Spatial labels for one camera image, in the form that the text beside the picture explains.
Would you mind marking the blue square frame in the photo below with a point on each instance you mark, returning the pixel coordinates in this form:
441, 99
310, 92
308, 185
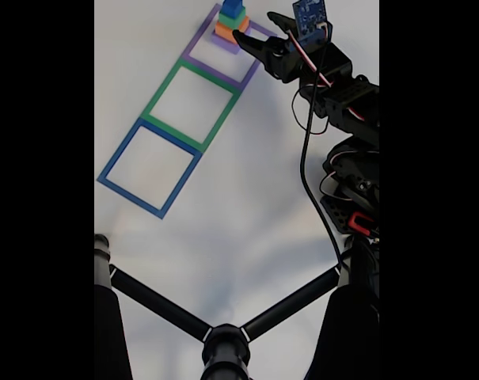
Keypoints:
180, 186

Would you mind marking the green foam block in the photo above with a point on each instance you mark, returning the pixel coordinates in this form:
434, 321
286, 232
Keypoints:
229, 20

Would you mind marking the purple square frame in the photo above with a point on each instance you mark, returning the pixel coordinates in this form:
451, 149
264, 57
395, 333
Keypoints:
207, 67

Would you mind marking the green square frame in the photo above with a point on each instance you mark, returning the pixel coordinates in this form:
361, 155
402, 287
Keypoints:
221, 118

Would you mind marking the gripper camera circuit board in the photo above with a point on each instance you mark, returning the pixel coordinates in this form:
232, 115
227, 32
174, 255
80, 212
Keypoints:
310, 17

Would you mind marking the orange foam block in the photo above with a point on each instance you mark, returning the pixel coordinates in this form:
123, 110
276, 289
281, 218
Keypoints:
223, 29

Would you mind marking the red clamp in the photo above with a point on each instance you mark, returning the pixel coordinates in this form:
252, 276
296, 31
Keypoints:
356, 221

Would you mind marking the purple foam block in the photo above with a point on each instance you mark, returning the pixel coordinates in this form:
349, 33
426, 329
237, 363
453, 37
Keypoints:
225, 45

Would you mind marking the black camera tripod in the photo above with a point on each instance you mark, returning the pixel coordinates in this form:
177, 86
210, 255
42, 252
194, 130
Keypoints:
225, 348

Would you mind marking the small blue cube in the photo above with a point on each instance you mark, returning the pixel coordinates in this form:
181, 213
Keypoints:
232, 7

